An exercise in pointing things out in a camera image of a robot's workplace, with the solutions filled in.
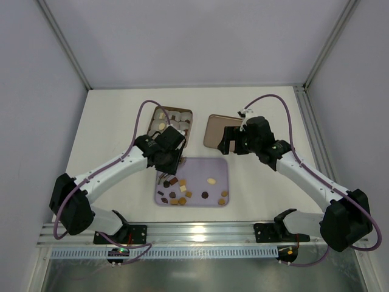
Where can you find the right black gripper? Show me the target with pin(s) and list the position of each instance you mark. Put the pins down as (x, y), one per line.
(236, 143)

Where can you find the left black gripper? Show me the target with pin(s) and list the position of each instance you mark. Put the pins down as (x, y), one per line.
(172, 166)

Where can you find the brown rectangular chocolate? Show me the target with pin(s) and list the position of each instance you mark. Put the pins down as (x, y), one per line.
(173, 181)

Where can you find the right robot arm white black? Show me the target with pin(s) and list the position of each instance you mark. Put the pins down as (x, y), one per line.
(344, 214)

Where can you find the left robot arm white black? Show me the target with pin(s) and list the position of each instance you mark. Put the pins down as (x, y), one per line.
(73, 197)

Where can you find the white swirl oval chocolate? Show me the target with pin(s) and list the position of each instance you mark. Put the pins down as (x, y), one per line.
(211, 181)

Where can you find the caramel shell chocolate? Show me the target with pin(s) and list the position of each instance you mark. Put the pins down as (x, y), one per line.
(182, 201)

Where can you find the brown tin lid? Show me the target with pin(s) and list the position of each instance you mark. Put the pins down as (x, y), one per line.
(215, 129)

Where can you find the brown tin box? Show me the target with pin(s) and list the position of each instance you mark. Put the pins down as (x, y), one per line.
(173, 116)

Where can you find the purple plastic tray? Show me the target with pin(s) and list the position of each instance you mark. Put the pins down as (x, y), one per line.
(196, 171)

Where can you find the aluminium rail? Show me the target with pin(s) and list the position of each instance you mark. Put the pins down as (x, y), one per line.
(239, 232)

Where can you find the left black mount plate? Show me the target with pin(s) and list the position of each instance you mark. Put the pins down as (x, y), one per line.
(130, 235)

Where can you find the black mount plate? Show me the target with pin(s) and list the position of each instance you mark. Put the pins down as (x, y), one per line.
(130, 235)
(265, 233)

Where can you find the right black mount plate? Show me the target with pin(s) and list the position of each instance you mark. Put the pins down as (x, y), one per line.
(265, 233)

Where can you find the white slotted cable duct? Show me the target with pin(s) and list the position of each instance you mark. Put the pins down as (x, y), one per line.
(167, 252)

